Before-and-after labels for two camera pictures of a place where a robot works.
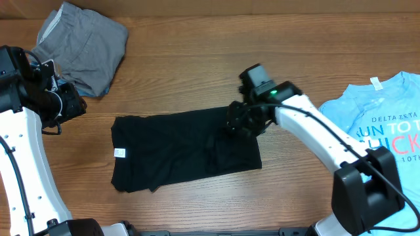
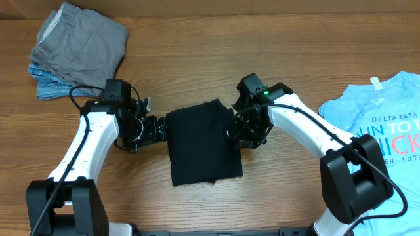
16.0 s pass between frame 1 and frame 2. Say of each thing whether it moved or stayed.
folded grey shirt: stayed
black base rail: stayed
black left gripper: moved
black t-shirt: moved
